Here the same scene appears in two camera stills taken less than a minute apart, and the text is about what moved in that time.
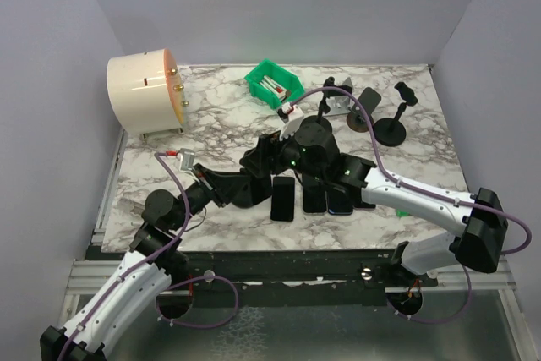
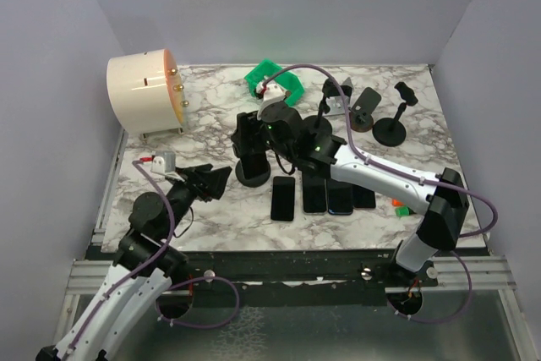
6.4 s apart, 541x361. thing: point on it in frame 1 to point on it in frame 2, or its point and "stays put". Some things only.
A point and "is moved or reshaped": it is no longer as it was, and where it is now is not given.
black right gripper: [268, 145] to [248, 124]
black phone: [340, 203] stays put
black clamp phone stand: [250, 191] is moved or reshaped
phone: [282, 205] stays put
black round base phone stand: [391, 132] stays put
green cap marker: [401, 213] stays put
